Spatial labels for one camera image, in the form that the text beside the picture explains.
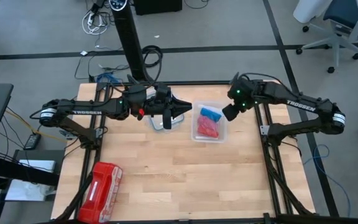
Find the blue cable bundle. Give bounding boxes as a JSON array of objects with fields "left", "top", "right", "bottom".
[{"left": 95, "top": 72, "right": 121, "bottom": 83}]

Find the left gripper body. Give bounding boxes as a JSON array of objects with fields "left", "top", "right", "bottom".
[{"left": 144, "top": 83, "right": 175, "bottom": 118}]

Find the white blue office chair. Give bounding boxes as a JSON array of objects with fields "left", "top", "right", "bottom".
[{"left": 292, "top": 0, "right": 358, "bottom": 75}]

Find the red tool case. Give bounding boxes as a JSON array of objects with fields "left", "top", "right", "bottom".
[{"left": 78, "top": 161, "right": 124, "bottom": 224}]

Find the white power strip with cables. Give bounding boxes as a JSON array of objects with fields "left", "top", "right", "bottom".
[{"left": 81, "top": 11, "right": 111, "bottom": 36}]

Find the clear plastic container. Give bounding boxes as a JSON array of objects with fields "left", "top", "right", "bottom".
[{"left": 190, "top": 100, "right": 229, "bottom": 144}]

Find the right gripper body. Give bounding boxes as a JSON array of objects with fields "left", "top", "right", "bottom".
[{"left": 228, "top": 77, "right": 262, "bottom": 110}]

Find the blue bandage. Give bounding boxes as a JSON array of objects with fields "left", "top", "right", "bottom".
[{"left": 199, "top": 106, "right": 223, "bottom": 123}]

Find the pink bandage roll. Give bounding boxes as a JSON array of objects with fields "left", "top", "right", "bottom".
[{"left": 197, "top": 115, "right": 219, "bottom": 128}]

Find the yellow cable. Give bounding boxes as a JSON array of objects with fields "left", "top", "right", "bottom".
[{"left": 4, "top": 108, "right": 68, "bottom": 144}]

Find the black aluminium table frame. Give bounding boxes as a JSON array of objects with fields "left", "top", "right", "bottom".
[{"left": 51, "top": 71, "right": 319, "bottom": 224}]

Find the black coiled floor cable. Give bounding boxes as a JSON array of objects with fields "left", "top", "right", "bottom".
[{"left": 140, "top": 45, "right": 164, "bottom": 68}]

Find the black tower fan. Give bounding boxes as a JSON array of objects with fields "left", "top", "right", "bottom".
[{"left": 108, "top": 0, "right": 151, "bottom": 82}]

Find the white plastic sheet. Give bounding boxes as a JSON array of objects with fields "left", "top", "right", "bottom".
[{"left": 4, "top": 179, "right": 58, "bottom": 202}]

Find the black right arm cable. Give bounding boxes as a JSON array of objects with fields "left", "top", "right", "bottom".
[{"left": 239, "top": 72, "right": 285, "bottom": 93}]

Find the white flat device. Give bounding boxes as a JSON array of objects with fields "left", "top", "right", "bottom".
[{"left": 19, "top": 159, "right": 57, "bottom": 174}]

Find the black cabinet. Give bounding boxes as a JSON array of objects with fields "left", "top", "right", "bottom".
[{"left": 134, "top": 0, "right": 183, "bottom": 16}]

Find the black power adapter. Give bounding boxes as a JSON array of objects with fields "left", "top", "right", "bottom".
[{"left": 23, "top": 133, "right": 42, "bottom": 151}]

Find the clear lid teal seal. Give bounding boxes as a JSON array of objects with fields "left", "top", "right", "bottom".
[{"left": 146, "top": 86, "right": 185, "bottom": 131}]

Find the long blue floor cable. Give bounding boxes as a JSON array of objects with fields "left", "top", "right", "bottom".
[{"left": 302, "top": 144, "right": 352, "bottom": 218}]

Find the pink soft object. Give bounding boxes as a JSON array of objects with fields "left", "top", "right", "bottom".
[{"left": 196, "top": 124, "right": 219, "bottom": 139}]

